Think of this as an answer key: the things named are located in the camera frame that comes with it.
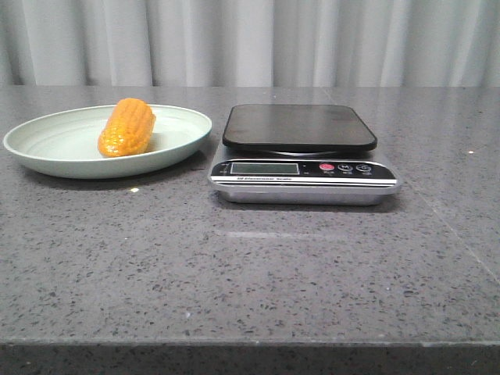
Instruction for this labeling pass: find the yellow corn cob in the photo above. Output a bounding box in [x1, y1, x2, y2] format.
[98, 98, 156, 157]

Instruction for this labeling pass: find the black silver kitchen scale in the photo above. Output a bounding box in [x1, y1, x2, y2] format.
[209, 104, 402, 206]

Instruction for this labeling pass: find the pale green plate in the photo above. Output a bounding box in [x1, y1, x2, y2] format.
[3, 105, 212, 179]

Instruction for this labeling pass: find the grey white curtain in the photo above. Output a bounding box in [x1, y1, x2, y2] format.
[1, 1, 499, 87]

